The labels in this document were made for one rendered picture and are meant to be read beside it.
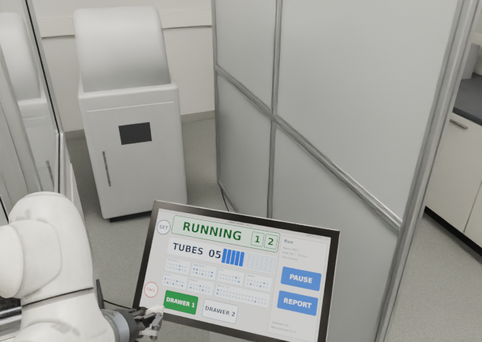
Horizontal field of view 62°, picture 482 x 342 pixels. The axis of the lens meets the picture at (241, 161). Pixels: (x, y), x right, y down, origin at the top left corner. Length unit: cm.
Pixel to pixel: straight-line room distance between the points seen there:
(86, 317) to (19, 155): 44
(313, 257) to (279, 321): 18
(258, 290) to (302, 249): 15
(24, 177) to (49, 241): 36
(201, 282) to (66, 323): 54
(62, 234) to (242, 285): 56
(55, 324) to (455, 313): 233
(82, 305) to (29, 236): 13
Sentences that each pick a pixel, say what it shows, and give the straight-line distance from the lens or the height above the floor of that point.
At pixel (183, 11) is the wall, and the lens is 420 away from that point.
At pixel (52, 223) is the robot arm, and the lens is 66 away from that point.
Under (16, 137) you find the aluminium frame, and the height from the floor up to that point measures 149.
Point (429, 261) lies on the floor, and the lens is 295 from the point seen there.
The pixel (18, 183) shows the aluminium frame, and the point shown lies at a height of 138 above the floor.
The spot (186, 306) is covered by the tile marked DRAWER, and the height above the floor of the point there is 100.
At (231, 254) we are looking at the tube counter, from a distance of 109.
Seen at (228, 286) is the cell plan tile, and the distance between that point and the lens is 109.
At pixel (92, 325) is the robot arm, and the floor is 136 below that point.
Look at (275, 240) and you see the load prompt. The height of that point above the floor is 116.
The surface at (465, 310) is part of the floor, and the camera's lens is 273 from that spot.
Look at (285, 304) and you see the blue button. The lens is 108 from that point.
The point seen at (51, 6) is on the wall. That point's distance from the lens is 413.
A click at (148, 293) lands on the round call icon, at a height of 101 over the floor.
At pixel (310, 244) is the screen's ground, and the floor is 116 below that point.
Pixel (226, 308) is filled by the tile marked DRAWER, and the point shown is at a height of 101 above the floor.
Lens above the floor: 186
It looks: 30 degrees down
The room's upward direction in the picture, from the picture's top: straight up
